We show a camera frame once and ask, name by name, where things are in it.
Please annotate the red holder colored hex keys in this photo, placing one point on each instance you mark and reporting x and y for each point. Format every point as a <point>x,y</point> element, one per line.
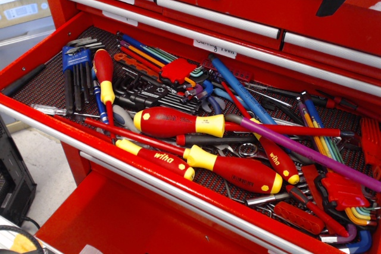
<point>176,72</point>

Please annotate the small red yellow screwdriver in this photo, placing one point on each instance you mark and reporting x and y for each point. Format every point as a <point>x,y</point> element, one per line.
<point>278,158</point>

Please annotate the blue precision screwdriver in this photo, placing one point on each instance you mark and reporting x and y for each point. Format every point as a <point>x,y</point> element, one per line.
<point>97,92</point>

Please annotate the red tool cabinet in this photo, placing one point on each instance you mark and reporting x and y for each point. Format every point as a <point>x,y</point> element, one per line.
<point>356,25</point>

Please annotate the small red black screwdriver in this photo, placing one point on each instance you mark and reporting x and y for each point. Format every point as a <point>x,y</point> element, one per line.
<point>327,219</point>

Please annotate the black drawer liner mat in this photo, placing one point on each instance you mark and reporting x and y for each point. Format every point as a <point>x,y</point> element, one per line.
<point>47,88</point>

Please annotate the blue hex key holder set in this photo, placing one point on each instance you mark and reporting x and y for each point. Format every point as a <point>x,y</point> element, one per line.
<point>77,58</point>

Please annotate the white cutting tools label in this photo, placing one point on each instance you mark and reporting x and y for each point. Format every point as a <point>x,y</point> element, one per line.
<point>215,49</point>

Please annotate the red holder rainbow hex keys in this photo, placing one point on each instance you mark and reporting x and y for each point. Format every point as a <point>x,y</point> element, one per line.
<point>341,196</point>

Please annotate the slim red yellow screwdriver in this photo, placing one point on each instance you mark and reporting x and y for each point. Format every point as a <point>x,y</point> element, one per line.
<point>166,160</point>

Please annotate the black device on floor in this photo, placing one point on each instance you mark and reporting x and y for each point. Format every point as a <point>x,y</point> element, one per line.
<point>18,189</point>

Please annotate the open red drawer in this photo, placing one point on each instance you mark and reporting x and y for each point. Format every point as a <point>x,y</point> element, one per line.
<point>125,204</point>

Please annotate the red hex key holder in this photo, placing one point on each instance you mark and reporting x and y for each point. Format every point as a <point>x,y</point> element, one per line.
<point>370,143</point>

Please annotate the silver ring wrench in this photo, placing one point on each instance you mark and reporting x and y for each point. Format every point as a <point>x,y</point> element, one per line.
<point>250,150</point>

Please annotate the red yellow screwdriver left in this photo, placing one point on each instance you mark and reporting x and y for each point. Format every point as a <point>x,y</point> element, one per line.
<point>104,67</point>

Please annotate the large red yellow screwdriver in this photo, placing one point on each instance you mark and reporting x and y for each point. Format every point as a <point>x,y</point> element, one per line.
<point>164,122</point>

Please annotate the black torx key set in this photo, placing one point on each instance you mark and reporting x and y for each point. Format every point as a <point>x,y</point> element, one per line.
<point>149,94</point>

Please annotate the black red handle screwdriver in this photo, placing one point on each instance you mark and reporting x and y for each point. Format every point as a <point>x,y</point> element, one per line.
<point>203,139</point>

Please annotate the large blue Allen key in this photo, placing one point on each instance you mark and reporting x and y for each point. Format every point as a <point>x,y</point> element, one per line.
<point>253,104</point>

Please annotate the red yellow screwdriver lower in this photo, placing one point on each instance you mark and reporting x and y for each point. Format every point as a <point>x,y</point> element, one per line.
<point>248,174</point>

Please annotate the blue curved hex key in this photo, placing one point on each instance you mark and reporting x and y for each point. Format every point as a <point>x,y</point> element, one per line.
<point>361,246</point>

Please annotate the red bit holder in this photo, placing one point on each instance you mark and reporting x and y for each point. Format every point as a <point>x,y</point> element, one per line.
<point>300,218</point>

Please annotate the large violet Allen key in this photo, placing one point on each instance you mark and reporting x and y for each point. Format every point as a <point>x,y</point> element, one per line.
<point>313,155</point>

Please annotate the blue handled pliers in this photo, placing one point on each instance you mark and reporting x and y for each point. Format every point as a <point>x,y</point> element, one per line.
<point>215,103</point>

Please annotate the clear handle screwdriver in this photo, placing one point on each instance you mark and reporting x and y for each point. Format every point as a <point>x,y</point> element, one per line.
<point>52,110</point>

